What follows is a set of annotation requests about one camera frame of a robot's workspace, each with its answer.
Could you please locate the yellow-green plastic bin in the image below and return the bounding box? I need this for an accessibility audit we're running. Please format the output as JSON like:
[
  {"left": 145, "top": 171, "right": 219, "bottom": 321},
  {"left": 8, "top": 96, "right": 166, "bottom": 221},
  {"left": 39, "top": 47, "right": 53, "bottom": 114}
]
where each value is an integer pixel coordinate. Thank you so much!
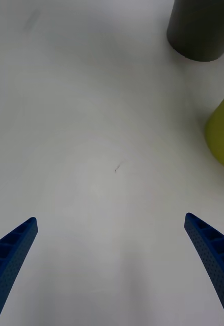
[{"left": 204, "top": 85, "right": 224, "bottom": 172}]

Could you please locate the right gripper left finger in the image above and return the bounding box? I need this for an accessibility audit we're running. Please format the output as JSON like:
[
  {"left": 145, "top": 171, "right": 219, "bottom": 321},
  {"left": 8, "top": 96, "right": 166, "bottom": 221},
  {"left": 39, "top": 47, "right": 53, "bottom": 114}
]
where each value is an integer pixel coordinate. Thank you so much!
[{"left": 0, "top": 216, "right": 39, "bottom": 326}]

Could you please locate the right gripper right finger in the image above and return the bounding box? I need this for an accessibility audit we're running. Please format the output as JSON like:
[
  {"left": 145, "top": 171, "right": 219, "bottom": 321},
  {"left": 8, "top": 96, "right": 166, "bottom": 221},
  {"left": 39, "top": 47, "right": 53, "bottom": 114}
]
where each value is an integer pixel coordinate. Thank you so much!
[{"left": 184, "top": 212, "right": 224, "bottom": 326}]

